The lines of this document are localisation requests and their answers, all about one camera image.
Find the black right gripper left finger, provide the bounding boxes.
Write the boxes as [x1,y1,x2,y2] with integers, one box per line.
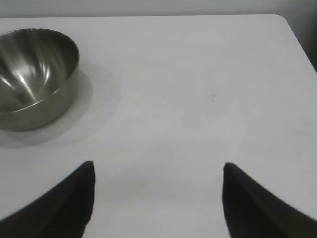
[0,161,96,238]

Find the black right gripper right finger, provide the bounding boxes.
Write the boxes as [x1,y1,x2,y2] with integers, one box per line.
[222,162,317,238]

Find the stainless steel mixing bowl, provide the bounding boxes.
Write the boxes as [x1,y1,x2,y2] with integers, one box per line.
[0,28,81,131]

